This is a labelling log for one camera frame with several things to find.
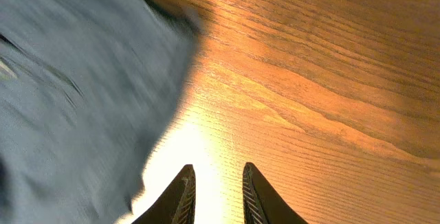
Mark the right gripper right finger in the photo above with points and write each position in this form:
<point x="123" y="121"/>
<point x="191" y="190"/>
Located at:
<point x="261" y="202"/>

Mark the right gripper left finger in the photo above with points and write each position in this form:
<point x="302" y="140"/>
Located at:
<point x="176" y="205"/>

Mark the navy blue shorts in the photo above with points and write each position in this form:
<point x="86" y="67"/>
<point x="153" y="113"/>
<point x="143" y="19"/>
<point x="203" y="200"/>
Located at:
<point x="87" y="89"/>

